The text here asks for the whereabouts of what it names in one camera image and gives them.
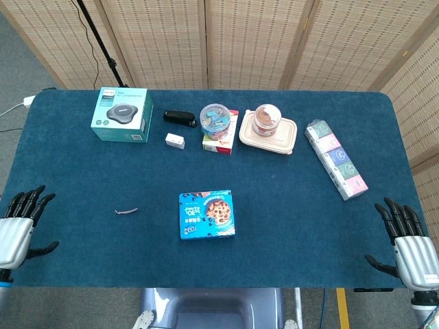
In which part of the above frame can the black stapler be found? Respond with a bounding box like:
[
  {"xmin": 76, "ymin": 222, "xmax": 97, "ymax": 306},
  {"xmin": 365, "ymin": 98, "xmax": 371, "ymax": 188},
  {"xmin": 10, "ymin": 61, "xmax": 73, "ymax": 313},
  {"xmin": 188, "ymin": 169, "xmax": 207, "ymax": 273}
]
[{"xmin": 163, "ymin": 110, "xmax": 198, "ymax": 129}]

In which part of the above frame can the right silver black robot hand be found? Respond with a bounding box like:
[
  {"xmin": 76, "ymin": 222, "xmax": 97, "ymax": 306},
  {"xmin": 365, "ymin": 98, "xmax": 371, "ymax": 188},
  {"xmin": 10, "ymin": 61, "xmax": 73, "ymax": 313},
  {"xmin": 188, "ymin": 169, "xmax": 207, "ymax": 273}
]
[{"xmin": 364, "ymin": 197, "xmax": 439, "ymax": 293}]

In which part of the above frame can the small white box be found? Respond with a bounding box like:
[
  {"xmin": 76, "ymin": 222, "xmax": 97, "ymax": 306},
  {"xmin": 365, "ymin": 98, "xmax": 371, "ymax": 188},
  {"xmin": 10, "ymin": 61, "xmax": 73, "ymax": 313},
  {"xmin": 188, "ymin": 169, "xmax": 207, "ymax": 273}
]
[{"xmin": 165, "ymin": 132, "xmax": 186, "ymax": 150}]

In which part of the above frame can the white power cable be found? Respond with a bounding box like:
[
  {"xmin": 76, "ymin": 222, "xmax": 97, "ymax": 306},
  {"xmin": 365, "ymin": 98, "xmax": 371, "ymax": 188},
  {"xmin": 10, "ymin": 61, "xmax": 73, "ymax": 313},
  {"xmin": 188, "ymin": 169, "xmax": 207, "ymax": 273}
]
[{"xmin": 0, "ymin": 102, "xmax": 25, "ymax": 118}]

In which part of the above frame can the multicolour tissue pack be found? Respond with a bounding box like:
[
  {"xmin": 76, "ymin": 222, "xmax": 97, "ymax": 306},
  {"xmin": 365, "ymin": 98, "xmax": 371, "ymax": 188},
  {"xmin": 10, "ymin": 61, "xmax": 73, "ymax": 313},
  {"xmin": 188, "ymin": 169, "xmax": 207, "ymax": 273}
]
[{"xmin": 305, "ymin": 119, "xmax": 370, "ymax": 202}]

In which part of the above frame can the beige lidded food container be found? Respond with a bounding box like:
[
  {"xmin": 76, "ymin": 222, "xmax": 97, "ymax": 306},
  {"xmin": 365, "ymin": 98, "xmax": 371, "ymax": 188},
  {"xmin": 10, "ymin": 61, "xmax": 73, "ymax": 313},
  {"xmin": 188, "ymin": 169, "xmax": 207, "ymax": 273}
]
[{"xmin": 239, "ymin": 109, "xmax": 298, "ymax": 156}]

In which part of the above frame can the thin black cable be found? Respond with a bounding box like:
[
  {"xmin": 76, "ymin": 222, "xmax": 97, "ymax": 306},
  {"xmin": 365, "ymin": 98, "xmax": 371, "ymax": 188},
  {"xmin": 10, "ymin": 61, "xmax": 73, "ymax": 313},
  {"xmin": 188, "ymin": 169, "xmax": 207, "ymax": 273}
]
[{"xmin": 71, "ymin": 0, "xmax": 101, "ymax": 89}]

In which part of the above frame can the dark blue table cloth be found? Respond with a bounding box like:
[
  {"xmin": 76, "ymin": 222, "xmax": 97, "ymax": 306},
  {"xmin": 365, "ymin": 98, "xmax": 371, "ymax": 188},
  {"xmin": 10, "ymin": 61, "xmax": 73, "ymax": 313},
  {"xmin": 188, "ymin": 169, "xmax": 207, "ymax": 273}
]
[{"xmin": 0, "ymin": 89, "xmax": 431, "ymax": 289}]

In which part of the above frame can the clear tub of binder clips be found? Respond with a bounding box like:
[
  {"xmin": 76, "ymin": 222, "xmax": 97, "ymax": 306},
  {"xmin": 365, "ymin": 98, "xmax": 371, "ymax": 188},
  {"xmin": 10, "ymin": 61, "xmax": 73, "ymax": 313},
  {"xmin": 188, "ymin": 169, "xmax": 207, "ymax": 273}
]
[{"xmin": 200, "ymin": 103, "xmax": 234, "ymax": 138}]

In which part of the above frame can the blue cookie box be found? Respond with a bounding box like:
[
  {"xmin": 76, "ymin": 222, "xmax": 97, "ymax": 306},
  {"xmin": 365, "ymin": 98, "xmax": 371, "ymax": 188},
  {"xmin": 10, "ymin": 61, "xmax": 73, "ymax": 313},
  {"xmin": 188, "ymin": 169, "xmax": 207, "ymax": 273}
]
[{"xmin": 178, "ymin": 190, "xmax": 237, "ymax": 241}]

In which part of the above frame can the teal speakerphone box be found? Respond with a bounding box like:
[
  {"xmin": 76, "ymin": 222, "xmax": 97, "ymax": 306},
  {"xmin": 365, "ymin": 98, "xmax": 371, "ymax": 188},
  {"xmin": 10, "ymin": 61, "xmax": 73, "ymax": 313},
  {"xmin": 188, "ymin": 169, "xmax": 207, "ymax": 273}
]
[{"xmin": 90, "ymin": 86, "xmax": 154, "ymax": 143}]

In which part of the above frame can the grey-blue robot torso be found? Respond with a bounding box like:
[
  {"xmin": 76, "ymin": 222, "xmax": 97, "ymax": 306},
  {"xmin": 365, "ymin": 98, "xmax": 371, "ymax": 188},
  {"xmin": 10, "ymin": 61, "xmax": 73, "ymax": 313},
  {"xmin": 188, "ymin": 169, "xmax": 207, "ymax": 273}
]
[{"xmin": 132, "ymin": 287, "xmax": 302, "ymax": 329}]

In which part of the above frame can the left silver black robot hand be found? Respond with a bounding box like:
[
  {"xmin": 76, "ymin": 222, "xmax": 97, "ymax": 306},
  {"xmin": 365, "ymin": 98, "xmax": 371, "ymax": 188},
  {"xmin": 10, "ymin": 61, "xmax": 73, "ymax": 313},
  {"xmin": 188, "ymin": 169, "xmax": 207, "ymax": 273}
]
[{"xmin": 0, "ymin": 184, "xmax": 60, "ymax": 271}]

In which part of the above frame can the red and white carton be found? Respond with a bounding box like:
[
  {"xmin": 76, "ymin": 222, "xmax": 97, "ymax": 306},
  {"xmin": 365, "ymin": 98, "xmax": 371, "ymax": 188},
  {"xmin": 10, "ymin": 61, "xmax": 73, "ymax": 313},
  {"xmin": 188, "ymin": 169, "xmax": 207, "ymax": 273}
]
[{"xmin": 202, "ymin": 109, "xmax": 240, "ymax": 155}]

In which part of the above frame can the clear jar of brown snack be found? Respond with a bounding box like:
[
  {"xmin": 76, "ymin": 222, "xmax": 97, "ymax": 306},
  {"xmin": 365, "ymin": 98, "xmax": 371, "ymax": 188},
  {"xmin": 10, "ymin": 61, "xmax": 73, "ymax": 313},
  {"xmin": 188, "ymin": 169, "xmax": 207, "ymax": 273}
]
[{"xmin": 252, "ymin": 103, "xmax": 283, "ymax": 137}]

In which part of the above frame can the black tripod stand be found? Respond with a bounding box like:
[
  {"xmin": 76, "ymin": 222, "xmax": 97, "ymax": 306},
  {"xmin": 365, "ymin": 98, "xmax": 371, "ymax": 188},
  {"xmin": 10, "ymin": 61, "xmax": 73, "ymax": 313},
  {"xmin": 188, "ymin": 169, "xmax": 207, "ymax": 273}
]
[{"xmin": 75, "ymin": 0, "xmax": 130, "ymax": 88}]

